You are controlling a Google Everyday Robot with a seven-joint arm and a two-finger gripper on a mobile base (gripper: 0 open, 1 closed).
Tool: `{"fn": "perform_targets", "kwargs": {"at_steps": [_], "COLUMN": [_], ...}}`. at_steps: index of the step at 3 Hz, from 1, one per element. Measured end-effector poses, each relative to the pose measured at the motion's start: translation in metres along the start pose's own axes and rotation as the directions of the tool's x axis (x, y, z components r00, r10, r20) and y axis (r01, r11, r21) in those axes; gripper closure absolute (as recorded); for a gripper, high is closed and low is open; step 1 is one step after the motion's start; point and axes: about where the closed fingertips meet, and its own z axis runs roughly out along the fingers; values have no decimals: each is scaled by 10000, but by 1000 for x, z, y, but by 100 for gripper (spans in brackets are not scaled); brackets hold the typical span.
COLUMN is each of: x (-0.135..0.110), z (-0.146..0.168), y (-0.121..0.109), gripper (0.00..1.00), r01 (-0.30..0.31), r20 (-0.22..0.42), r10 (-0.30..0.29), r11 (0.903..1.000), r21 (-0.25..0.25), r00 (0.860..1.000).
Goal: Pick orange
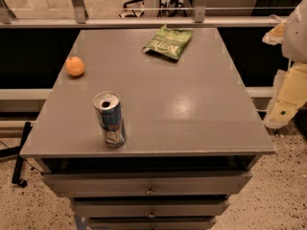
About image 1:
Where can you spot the orange fruit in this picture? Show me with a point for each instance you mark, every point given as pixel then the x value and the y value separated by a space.
pixel 74 66

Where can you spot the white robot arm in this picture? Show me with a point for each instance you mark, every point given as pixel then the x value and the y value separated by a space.
pixel 294 44

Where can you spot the black chair base leg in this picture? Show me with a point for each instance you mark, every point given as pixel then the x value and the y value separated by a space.
pixel 7 152

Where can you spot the grey drawer cabinet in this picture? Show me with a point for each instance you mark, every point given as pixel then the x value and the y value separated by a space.
pixel 192 134

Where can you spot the metal glass railing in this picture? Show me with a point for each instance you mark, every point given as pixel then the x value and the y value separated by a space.
pixel 36 14

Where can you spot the blue silver drink can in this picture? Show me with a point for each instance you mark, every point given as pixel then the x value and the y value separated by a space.
pixel 107 105

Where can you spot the green chip bag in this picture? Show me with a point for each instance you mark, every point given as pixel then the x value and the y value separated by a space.
pixel 168 42

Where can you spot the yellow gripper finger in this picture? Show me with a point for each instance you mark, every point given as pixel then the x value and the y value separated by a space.
pixel 275 35
pixel 289 95

